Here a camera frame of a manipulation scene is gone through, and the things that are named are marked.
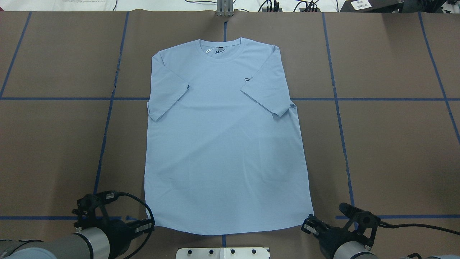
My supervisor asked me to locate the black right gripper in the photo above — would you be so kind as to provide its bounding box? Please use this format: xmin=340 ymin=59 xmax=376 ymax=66
xmin=301 ymin=214 xmax=358 ymax=259

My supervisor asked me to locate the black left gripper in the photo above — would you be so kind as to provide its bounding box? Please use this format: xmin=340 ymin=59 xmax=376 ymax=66
xmin=102 ymin=218 xmax=156 ymax=259

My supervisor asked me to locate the light blue t-shirt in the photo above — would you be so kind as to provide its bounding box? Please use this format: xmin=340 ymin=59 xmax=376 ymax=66
xmin=144 ymin=38 xmax=314 ymax=236

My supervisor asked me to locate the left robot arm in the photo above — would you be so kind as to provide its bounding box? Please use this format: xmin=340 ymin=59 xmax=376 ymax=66
xmin=1 ymin=218 xmax=155 ymax=259

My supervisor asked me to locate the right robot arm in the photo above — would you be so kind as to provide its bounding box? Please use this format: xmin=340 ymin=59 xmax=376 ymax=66
xmin=301 ymin=210 xmax=381 ymax=259

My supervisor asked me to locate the black box with white label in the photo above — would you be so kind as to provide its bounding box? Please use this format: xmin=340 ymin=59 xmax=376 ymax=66
xmin=339 ymin=0 xmax=404 ymax=13

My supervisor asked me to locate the black left camera cable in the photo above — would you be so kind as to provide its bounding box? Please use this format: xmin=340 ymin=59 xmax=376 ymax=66
xmin=115 ymin=192 xmax=156 ymax=259

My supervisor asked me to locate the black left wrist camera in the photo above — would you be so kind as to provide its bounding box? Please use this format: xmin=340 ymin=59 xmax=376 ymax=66
xmin=72 ymin=191 xmax=119 ymax=230

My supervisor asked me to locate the white metal base plate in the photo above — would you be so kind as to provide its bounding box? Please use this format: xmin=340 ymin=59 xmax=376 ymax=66
xmin=175 ymin=247 xmax=271 ymax=259

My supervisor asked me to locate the black cable bundle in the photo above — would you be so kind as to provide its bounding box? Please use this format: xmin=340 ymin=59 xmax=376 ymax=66
xmin=259 ymin=0 xmax=320 ymax=13

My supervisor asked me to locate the grey aluminium frame post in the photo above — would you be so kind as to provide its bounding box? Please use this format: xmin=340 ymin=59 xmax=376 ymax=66
xmin=215 ymin=0 xmax=234 ymax=17

